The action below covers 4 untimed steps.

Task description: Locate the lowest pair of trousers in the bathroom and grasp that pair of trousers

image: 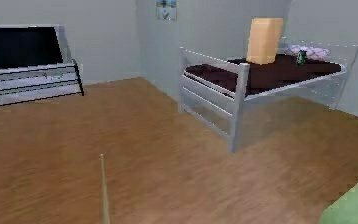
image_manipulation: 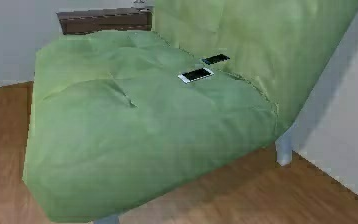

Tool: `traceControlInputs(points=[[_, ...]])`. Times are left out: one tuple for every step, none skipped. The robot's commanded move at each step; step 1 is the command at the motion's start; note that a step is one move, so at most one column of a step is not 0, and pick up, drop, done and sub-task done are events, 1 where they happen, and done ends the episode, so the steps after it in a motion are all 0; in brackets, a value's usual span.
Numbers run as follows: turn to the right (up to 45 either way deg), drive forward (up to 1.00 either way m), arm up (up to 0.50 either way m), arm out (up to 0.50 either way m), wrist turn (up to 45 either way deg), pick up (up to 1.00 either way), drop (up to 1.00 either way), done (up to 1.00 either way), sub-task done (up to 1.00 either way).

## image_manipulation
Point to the white-framed smartphone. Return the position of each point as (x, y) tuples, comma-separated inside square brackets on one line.
[(196, 75)]

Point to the green sofa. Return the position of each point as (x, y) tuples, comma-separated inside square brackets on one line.
[(127, 126)]

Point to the black smartphone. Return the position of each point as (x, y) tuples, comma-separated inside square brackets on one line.
[(215, 59)]

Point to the small grey object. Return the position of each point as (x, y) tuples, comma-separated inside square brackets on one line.
[(141, 3)]

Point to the dark brown side table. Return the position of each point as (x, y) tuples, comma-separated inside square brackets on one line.
[(103, 20)]

